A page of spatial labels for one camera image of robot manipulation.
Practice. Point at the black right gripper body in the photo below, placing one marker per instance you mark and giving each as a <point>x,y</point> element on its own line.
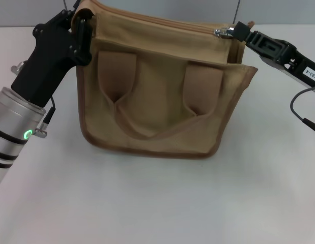
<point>302,68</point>

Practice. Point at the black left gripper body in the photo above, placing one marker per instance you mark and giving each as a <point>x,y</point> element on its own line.
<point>47,63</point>

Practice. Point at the silver metal zipper pull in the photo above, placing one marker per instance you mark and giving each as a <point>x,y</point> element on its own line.
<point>222,31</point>

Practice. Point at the khaki canvas food bag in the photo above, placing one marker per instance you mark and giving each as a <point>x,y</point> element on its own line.
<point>157,89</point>

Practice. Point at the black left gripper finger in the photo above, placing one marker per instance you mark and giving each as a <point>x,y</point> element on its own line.
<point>61,19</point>
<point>82,38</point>

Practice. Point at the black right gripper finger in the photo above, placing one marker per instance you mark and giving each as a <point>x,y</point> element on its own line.
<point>261,42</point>

